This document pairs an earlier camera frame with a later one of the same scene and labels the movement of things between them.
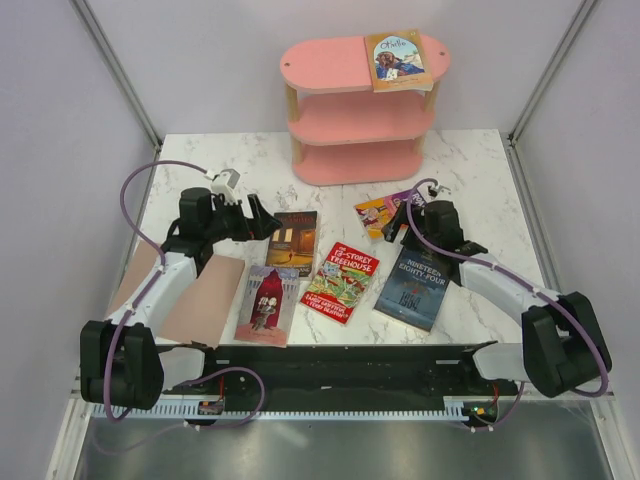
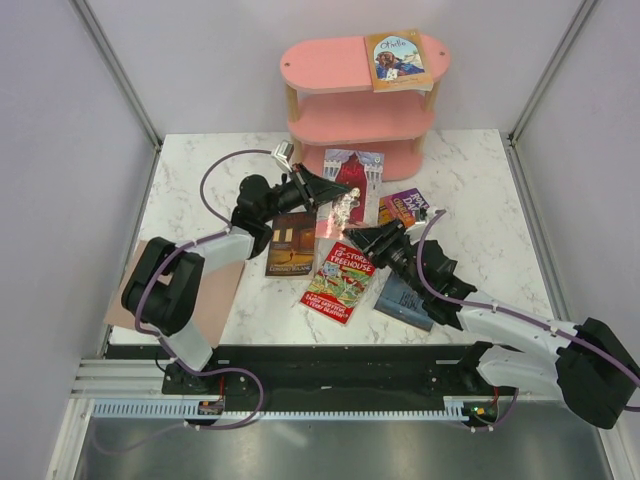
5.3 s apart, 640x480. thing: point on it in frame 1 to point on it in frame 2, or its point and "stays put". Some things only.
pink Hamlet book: [267, 305] to [354, 169]
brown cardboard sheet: [200, 317] stays put
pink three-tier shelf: [343, 131] stays put
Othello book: [397, 62] stays put
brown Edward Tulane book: [293, 245] stays put
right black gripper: [401, 217] to [380, 238]
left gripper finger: [263, 224] to [319, 189]
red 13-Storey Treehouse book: [340, 283] stays put
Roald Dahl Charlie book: [374, 215] stays put
